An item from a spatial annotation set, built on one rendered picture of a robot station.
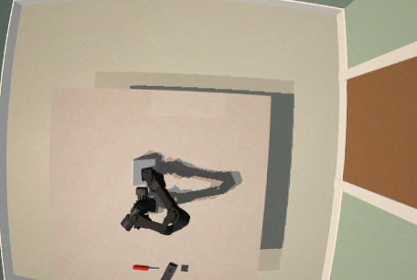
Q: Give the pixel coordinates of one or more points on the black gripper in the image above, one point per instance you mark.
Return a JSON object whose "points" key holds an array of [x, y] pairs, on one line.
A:
{"points": [[141, 193]]}

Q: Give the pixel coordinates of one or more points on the red screwdriver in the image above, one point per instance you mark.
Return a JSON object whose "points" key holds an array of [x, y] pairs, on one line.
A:
{"points": [[144, 268]]}

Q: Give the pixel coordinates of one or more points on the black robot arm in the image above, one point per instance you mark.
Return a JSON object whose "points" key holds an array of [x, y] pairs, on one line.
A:
{"points": [[175, 215]]}

